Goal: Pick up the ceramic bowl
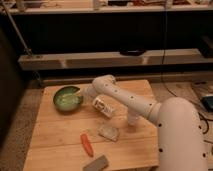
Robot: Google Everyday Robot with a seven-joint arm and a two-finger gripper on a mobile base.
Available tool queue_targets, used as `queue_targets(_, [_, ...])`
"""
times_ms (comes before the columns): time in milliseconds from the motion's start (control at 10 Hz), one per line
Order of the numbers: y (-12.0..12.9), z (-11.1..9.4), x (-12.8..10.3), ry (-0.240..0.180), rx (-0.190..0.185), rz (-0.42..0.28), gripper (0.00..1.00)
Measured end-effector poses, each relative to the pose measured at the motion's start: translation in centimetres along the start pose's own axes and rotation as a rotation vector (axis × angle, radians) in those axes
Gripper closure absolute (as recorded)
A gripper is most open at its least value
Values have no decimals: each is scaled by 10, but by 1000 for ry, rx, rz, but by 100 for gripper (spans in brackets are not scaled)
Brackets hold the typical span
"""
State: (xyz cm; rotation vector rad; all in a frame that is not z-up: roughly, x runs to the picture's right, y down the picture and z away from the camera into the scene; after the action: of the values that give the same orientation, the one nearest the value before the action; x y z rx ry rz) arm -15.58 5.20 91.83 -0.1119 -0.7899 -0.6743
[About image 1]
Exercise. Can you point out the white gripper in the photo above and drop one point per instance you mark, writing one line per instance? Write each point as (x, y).
(88, 92)

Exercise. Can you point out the green ceramic bowl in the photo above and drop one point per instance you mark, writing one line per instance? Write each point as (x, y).
(65, 99)

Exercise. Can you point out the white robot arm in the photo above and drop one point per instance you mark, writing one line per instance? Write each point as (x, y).
(181, 144)

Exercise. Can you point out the white squeeze tube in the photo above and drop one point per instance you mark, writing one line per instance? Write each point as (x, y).
(102, 107)

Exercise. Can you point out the wooden table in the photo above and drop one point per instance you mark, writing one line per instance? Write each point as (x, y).
(56, 145)

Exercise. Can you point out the orange carrot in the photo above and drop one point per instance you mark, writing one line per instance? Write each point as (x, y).
(87, 145)

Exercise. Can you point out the translucent plastic cup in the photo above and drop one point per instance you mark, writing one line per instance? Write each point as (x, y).
(132, 117)

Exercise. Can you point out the black round object on shelf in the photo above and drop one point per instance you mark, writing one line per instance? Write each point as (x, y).
(132, 52)

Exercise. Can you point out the grey sponge block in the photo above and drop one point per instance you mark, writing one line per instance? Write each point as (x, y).
(99, 164)

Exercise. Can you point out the diagonal metal pole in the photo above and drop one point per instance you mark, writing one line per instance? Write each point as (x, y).
(27, 50)

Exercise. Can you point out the upper shelf board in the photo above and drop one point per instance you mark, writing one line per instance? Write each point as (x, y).
(101, 6)

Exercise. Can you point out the long grey shelf beam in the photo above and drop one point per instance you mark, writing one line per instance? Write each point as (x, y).
(111, 59)

